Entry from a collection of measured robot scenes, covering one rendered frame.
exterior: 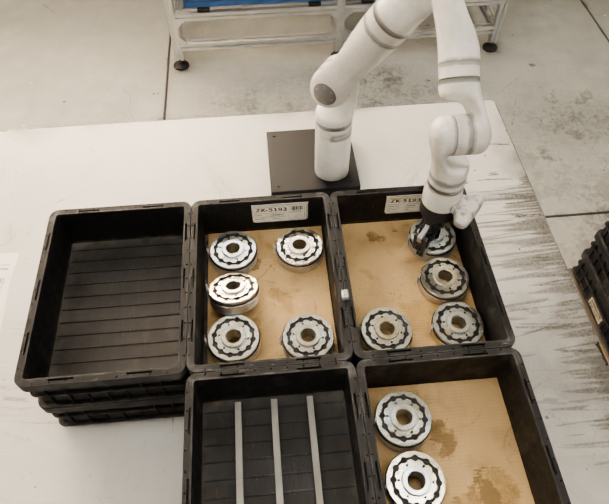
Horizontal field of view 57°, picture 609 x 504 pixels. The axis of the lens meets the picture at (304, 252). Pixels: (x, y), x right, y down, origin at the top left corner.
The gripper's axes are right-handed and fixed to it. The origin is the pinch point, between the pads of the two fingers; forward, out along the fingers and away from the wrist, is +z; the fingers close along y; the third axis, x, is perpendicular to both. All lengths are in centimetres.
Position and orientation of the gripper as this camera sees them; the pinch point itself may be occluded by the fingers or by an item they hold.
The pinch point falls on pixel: (428, 241)
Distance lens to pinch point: 126.3
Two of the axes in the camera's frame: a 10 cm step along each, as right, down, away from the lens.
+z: 0.1, 5.8, 8.1
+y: -5.9, 6.6, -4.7
